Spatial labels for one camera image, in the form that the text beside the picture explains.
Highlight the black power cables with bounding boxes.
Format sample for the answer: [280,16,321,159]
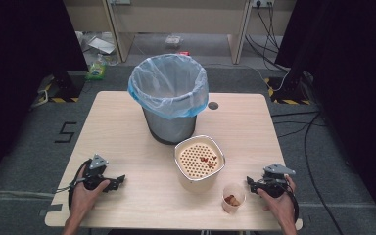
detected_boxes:
[244,2,290,73]

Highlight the black floor cables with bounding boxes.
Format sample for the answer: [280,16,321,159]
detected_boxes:
[269,110,345,235]

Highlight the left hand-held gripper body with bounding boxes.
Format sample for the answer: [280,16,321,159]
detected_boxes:
[82,154,121,193]

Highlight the black curtain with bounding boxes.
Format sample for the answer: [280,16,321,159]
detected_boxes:
[274,0,376,226]
[0,0,90,195]

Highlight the grey trash bin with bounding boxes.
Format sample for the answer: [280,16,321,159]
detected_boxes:
[142,105,198,146]

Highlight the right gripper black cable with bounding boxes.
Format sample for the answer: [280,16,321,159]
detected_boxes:
[285,182,301,224]

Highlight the black stand base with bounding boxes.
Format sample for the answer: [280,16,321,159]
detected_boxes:
[36,69,87,104]
[263,71,313,106]

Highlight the blue plastic bin bag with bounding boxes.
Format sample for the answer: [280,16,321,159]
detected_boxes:
[127,53,211,121]

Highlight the person's left hand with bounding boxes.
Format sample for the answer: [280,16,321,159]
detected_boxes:
[69,164,112,223]

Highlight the green wet wipes packet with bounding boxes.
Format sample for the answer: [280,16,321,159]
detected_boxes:
[84,53,108,82]

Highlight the beige perforated strainer insert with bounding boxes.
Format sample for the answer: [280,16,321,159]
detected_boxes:
[178,142,223,180]

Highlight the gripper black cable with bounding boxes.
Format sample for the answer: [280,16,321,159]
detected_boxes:
[54,158,93,212]
[285,182,301,224]

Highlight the brown food scraps on strainer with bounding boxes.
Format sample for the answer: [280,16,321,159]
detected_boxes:
[199,155,218,169]

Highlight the clear plastic packaging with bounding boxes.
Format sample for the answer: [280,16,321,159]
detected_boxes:
[164,34,184,47]

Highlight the white square container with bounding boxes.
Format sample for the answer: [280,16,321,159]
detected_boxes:
[173,134,226,194]

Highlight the brown food scraps in cup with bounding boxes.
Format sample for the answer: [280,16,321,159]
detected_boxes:
[223,194,242,208]

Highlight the white wall power socket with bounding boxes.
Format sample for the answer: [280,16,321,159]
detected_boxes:
[252,0,275,9]

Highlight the person's right hand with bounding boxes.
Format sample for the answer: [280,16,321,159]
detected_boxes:
[256,175,299,227]

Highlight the thin white floor cable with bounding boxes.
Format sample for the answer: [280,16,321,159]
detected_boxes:
[204,62,290,93]

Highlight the small clear plastic cup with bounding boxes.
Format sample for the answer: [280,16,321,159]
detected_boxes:
[221,182,247,215]

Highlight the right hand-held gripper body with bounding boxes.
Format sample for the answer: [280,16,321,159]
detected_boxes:
[255,163,297,200]

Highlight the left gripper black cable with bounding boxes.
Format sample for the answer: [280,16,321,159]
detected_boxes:
[54,158,93,212]

